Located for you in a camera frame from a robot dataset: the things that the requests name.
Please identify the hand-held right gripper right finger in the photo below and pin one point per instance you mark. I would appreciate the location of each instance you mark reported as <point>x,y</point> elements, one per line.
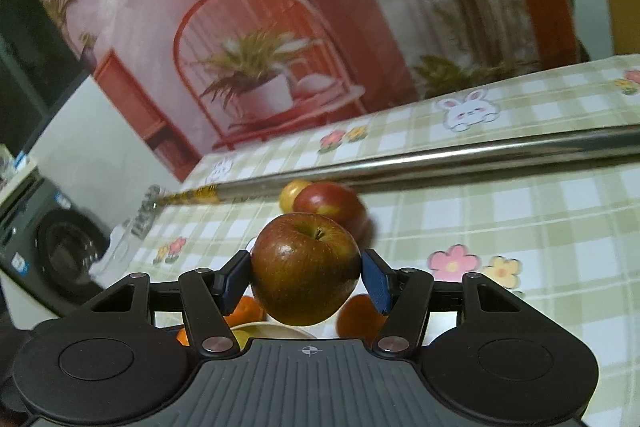
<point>375,282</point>

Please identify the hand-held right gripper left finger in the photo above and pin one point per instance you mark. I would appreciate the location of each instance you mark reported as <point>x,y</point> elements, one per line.
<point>235,284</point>

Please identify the yellow grapefruit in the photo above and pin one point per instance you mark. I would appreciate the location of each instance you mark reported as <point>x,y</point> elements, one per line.
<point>241,339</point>

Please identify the beige round plate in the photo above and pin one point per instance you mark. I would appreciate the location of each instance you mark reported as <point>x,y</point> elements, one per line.
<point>280,332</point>

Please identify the dark red green apple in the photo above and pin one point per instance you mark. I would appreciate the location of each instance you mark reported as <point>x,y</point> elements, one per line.
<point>305,272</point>

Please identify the bright red apple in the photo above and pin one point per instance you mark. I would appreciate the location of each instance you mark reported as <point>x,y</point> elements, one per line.
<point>335,207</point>

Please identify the yellow green orange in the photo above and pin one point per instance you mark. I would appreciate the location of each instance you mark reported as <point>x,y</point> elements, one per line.
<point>290,197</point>

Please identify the orange tangerine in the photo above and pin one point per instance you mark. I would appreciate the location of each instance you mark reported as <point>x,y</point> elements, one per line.
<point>247,311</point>
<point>357,322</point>
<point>183,338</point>

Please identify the white plastic bag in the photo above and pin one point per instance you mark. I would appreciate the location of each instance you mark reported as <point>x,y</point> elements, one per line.
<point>112,252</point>

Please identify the metal pole with gold end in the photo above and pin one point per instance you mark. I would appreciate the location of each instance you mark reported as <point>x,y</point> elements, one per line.
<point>450,161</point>

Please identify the grey washing machine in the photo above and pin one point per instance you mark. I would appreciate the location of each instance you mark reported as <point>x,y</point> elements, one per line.
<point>65,252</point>

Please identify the green checked tablecloth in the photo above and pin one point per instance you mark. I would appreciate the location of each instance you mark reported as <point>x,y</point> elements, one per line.
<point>550,232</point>

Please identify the dark glass door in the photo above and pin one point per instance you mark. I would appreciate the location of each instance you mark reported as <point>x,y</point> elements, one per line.
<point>25,57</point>

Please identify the wall poster with plants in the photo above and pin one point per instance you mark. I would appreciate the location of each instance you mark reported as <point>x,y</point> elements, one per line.
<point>350,7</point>

